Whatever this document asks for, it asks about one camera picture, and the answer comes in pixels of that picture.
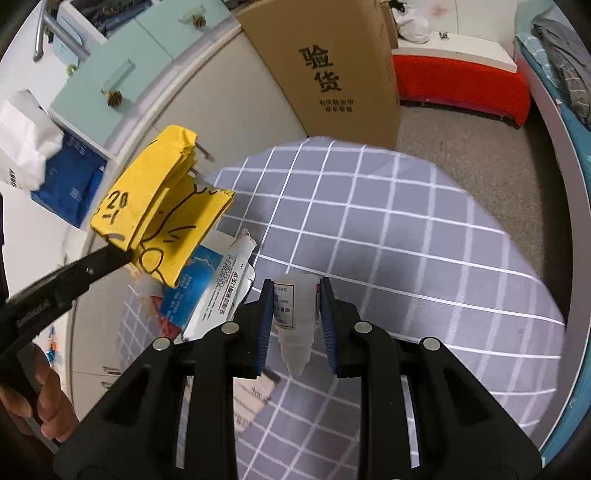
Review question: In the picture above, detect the white printed leaflet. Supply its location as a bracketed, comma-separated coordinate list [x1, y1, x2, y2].
[233, 369, 282, 435]

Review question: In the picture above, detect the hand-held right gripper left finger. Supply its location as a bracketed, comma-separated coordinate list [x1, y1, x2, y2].
[53, 278, 275, 480]

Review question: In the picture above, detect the teal bunk bed frame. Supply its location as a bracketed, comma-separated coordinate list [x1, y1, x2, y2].
[512, 23, 591, 462]

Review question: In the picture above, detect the small cardboard box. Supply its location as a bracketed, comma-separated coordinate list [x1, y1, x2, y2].
[379, 0, 400, 49]

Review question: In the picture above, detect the grey metal handrail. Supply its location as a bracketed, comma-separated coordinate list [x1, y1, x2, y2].
[32, 0, 88, 63]

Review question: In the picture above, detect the small white plastic bottle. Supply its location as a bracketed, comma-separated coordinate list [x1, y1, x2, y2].
[272, 273, 321, 376]

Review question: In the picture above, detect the dark folded clothes pile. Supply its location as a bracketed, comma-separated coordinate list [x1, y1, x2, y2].
[69, 0, 153, 35]

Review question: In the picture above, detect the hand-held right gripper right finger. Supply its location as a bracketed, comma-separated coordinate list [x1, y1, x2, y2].
[318, 276, 542, 480]

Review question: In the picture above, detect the white plastic bag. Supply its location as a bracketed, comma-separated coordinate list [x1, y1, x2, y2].
[392, 4, 432, 44]

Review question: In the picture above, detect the white printed packet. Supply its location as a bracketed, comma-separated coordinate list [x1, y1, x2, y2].
[182, 228, 257, 342]

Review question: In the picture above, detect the blue white packet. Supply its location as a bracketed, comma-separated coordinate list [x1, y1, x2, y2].
[159, 244, 232, 337]

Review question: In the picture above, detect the grey checked tablecloth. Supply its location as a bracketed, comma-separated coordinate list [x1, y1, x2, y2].
[115, 136, 566, 480]

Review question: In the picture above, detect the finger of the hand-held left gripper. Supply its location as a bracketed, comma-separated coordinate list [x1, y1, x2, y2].
[55, 246, 134, 301]

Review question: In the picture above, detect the lavender teal stair cabinet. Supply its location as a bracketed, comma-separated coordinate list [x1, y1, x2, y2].
[44, 0, 232, 162]

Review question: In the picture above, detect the white board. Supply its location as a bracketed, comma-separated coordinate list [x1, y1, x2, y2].
[397, 32, 518, 73]

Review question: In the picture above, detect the large cardboard box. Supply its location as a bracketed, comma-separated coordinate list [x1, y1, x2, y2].
[235, 0, 402, 151]

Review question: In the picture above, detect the yellow cloth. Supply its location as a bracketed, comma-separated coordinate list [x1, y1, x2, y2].
[89, 124, 236, 289]

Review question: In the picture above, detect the small orange blue sticker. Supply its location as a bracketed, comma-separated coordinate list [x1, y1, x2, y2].
[44, 325, 63, 365]

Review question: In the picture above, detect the blue bag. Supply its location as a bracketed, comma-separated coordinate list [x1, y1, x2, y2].
[30, 134, 107, 227]

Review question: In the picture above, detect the white low cabinet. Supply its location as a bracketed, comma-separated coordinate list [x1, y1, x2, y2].
[65, 18, 310, 416]

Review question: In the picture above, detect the blue checked pillow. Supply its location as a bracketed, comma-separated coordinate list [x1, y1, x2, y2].
[515, 32, 536, 61]

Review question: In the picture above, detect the person's left hand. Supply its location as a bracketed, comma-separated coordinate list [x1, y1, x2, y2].
[0, 344, 80, 443]

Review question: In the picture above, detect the red covered low bench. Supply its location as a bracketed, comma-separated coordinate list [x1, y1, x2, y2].
[392, 54, 531, 127]

